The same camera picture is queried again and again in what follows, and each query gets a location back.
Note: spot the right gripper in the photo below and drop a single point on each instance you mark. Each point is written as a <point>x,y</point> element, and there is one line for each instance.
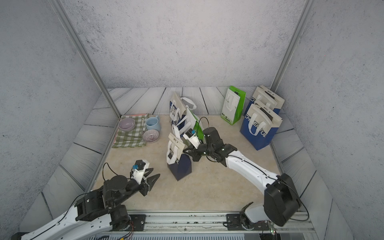
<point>193,152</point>

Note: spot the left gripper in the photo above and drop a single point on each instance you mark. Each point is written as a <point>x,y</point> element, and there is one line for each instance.
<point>148,186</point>

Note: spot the navy beige bag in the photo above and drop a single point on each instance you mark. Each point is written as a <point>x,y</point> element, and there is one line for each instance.
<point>178,163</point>

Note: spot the green white bag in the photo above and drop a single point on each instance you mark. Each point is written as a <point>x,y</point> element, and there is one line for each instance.
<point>233,105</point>
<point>189,121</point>

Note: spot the blue beige takeout bag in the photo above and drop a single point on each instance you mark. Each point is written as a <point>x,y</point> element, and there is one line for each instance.
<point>273,101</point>

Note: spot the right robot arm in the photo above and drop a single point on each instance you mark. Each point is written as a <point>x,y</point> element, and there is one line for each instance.
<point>281,199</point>

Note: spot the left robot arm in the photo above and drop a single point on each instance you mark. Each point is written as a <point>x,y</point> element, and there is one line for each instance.
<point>98,211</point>

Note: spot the green checkered cloth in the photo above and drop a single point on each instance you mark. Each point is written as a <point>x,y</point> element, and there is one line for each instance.
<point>133,138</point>

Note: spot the pink patterned bowl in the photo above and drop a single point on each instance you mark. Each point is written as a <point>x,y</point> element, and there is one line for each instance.
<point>151,136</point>

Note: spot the blue mug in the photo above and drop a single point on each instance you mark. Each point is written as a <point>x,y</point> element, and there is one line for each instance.
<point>153,123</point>

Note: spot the purple bowl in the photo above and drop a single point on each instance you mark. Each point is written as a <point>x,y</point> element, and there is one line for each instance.
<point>127,124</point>

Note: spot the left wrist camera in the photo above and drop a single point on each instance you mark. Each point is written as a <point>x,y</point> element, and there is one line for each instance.
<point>138,170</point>

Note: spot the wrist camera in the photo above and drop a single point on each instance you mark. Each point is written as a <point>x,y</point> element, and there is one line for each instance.
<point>138,170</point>
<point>191,136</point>

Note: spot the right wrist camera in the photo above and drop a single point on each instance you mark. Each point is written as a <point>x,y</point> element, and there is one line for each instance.
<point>191,136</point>

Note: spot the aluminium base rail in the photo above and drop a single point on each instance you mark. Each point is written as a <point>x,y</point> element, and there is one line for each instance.
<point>198,225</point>

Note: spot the right aluminium frame post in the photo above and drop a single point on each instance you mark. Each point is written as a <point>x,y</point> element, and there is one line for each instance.
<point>308,7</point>

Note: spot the aluminium frame post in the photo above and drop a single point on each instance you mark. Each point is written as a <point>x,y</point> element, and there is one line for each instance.
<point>308,7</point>
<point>71,32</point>

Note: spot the left aluminium frame post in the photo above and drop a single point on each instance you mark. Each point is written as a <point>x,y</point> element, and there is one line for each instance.
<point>71,32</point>

